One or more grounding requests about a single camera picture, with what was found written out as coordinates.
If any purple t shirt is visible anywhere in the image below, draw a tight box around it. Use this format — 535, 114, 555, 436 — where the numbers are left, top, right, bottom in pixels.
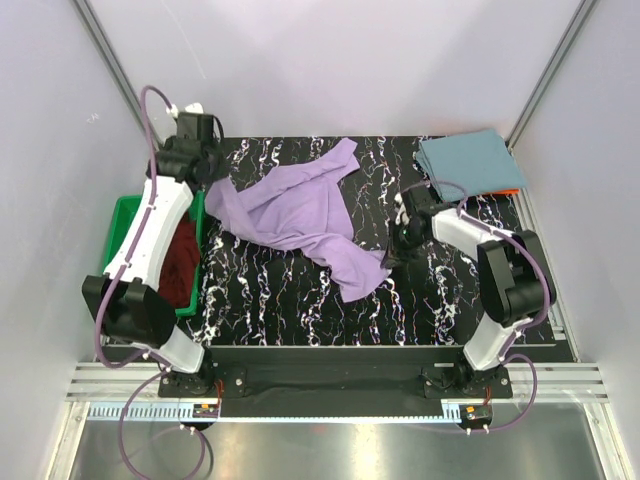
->
205, 138, 390, 303

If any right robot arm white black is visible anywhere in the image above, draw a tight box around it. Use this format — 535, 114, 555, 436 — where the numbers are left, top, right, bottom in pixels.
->
381, 185, 557, 397

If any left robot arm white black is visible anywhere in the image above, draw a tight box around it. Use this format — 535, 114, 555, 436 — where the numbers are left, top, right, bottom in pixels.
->
82, 103, 224, 396

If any folded blue-grey t shirt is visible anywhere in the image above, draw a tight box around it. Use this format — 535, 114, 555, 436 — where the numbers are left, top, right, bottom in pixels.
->
416, 129, 526, 202

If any green plastic bin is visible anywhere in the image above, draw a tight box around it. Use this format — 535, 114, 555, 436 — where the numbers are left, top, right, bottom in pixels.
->
103, 192, 205, 318

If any folded orange t shirt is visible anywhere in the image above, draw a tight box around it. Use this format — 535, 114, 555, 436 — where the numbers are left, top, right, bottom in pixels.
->
487, 188, 520, 196

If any dark red t shirt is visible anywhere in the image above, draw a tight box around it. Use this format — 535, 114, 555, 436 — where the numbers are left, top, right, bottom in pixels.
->
158, 213, 200, 309

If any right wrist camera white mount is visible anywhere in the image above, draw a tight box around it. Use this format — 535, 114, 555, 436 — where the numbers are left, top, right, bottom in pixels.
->
394, 193, 410, 226

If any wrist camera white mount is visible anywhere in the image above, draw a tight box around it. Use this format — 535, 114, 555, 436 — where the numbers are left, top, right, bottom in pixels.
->
166, 102, 204, 120
394, 193, 410, 226

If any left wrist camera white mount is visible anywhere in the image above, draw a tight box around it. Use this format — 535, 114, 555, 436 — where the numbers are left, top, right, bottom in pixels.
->
166, 102, 204, 120

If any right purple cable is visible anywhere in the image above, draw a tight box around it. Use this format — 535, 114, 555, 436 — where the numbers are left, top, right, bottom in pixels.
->
399, 182, 539, 434

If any purple cable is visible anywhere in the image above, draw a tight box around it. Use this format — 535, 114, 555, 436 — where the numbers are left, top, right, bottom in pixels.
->
94, 85, 211, 479
399, 182, 539, 434

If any left aluminium frame post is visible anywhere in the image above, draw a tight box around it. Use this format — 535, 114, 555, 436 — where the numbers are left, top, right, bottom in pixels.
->
70, 0, 145, 134

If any aluminium frame post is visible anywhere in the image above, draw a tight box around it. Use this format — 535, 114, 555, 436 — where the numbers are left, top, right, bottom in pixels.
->
70, 0, 145, 134
505, 0, 599, 152

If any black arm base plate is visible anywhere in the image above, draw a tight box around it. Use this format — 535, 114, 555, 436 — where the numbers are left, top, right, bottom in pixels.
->
159, 346, 513, 411

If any right aluminium frame post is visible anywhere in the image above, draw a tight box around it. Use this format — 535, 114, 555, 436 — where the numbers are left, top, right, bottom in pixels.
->
505, 0, 599, 152

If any white slotted cable duct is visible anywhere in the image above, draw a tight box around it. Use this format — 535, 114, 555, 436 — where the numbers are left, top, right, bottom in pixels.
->
88, 400, 461, 424

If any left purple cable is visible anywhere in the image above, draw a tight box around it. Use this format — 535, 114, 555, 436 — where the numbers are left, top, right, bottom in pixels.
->
94, 85, 211, 479

